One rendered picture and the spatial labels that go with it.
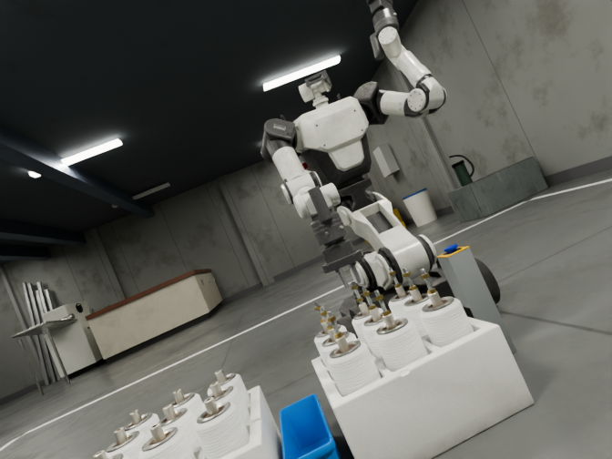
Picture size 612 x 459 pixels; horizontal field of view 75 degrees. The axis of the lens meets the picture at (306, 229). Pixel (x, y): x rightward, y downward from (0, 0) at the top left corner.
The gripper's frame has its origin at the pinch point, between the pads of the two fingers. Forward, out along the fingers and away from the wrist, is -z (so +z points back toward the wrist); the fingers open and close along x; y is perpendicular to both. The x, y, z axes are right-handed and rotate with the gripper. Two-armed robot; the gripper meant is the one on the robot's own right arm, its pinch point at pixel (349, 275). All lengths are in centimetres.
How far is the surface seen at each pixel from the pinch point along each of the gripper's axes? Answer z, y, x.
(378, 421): -25.2, 33.7, -1.0
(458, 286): -14.5, -4.0, -26.0
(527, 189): -30, -369, -135
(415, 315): -14.1, 10.6, -13.7
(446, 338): -17.9, 21.9, -19.1
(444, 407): -28.9, 28.3, -13.5
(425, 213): -22, -600, -30
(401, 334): -12.7, 26.2, -11.1
